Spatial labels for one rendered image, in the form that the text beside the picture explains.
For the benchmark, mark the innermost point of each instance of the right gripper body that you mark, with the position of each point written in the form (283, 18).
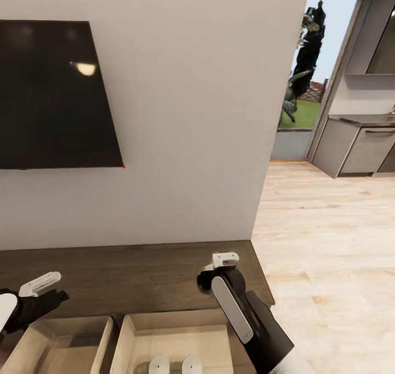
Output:
(207, 277)

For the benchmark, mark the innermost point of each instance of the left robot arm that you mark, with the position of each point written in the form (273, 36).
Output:
(17, 311)

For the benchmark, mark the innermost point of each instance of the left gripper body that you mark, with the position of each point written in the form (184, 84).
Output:
(42, 305)

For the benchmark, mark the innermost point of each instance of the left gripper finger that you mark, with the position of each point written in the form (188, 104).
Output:
(62, 296)

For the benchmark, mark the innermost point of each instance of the pillar candle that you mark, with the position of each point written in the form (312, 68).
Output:
(191, 365)
(160, 365)
(199, 287)

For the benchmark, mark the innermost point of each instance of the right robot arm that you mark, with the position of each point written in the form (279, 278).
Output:
(269, 348)

